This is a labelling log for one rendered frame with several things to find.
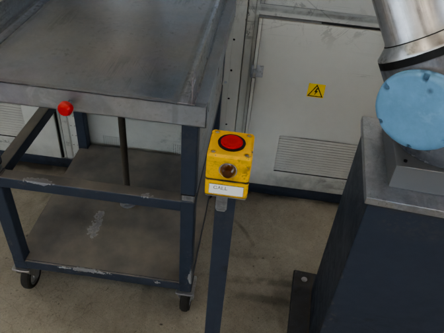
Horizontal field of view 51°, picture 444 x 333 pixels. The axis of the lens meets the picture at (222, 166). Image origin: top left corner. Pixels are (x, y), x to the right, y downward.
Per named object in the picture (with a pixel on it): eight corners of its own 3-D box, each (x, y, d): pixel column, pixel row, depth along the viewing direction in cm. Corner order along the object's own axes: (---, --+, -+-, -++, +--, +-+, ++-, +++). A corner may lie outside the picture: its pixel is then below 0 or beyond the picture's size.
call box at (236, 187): (246, 201, 87) (252, 158, 81) (203, 195, 88) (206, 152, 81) (249, 174, 93) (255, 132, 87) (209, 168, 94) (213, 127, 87)
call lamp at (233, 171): (236, 183, 83) (237, 168, 81) (217, 181, 83) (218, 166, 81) (236, 178, 84) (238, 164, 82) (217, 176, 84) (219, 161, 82)
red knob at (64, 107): (71, 118, 103) (69, 106, 101) (57, 117, 103) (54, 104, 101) (78, 108, 107) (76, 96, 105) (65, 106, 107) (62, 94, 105)
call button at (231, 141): (241, 155, 83) (242, 148, 82) (219, 152, 83) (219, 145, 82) (243, 142, 86) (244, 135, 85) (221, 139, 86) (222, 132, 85)
